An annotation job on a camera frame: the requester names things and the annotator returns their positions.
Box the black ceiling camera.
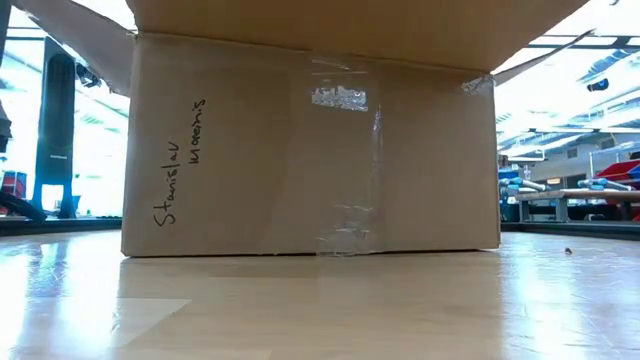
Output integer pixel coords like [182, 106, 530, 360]
[74, 62, 104, 90]

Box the black overhead frame beam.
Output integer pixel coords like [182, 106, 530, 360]
[524, 34, 640, 50]

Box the tall black tower stand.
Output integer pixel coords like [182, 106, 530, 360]
[33, 37, 78, 220]

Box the wooden workbench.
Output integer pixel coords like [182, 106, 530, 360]
[514, 188, 640, 224]

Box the red storage bin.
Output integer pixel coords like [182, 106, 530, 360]
[593, 159, 640, 183]

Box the thick black hose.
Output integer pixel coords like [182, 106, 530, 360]
[0, 192, 47, 222]

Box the red crate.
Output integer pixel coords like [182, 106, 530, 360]
[0, 170, 29, 199]

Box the grey blue robot tube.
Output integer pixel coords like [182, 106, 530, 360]
[499, 175, 550, 197]
[577, 177, 635, 193]

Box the brown cardboard box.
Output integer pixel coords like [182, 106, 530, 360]
[12, 0, 597, 259]

